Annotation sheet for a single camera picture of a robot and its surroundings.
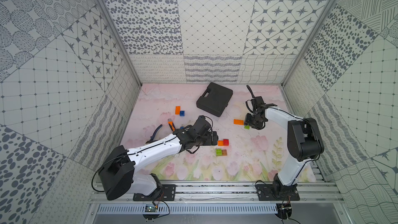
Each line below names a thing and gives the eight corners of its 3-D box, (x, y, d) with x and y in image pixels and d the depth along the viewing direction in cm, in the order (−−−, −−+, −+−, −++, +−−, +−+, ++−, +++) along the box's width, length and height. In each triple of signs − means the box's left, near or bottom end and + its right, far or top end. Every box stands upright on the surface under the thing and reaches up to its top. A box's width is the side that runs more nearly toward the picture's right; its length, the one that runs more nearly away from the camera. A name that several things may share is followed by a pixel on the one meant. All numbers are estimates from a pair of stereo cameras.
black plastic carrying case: (195, 107, 108) (195, 103, 105) (210, 85, 122) (210, 81, 119) (220, 117, 102) (221, 114, 99) (233, 93, 116) (234, 90, 113)
